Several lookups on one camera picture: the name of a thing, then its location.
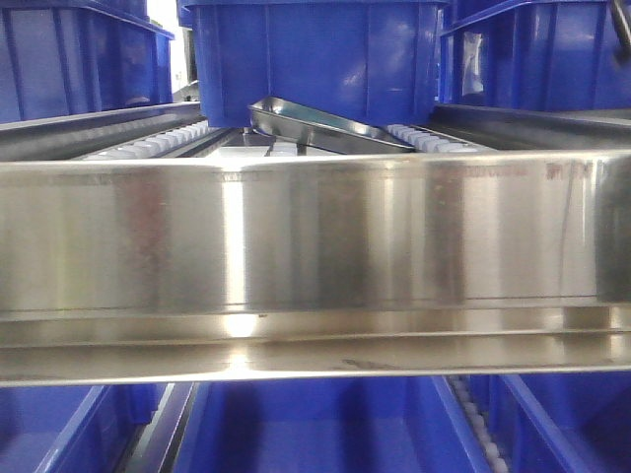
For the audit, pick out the white roller track left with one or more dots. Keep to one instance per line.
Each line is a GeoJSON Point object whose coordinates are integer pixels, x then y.
{"type": "Point", "coordinates": [156, 145]}

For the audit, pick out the blue bin lower left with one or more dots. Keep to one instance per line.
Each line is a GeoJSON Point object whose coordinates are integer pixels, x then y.
{"type": "Point", "coordinates": [73, 428]}

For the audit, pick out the blue bin upper left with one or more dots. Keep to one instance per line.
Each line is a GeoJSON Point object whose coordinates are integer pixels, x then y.
{"type": "Point", "coordinates": [72, 57]}

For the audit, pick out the white roller track right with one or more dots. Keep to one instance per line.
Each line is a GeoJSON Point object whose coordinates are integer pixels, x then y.
{"type": "Point", "coordinates": [425, 141]}

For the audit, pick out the white roller track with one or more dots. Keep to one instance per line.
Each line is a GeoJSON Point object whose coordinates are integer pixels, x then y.
{"type": "Point", "coordinates": [156, 145]}
{"type": "Point", "coordinates": [425, 141]}

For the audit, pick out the blue bin lower middle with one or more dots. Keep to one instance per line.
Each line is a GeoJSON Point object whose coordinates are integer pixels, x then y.
{"type": "Point", "coordinates": [365, 424]}

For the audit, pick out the blue bin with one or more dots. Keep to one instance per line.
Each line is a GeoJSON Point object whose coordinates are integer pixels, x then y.
{"type": "Point", "coordinates": [566, 422]}
{"type": "Point", "coordinates": [536, 55]}
{"type": "Point", "coordinates": [72, 57]}
{"type": "Point", "coordinates": [73, 428]}
{"type": "Point", "coordinates": [371, 61]}
{"type": "Point", "coordinates": [365, 424]}

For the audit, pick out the blue bin lower right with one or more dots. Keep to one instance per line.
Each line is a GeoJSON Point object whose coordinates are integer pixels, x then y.
{"type": "Point", "coordinates": [566, 422]}

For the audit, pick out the blue bin upper middle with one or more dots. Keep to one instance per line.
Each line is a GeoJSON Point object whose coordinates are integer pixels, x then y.
{"type": "Point", "coordinates": [371, 61]}

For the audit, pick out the stainless steel tray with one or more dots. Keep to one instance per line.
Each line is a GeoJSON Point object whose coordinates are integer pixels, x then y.
{"type": "Point", "coordinates": [312, 127]}

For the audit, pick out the blue bin upper right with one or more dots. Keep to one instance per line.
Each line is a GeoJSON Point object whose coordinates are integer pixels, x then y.
{"type": "Point", "coordinates": [536, 55]}

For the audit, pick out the stainless steel shelf rail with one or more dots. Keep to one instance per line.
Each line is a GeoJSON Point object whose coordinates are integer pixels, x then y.
{"type": "Point", "coordinates": [238, 268]}

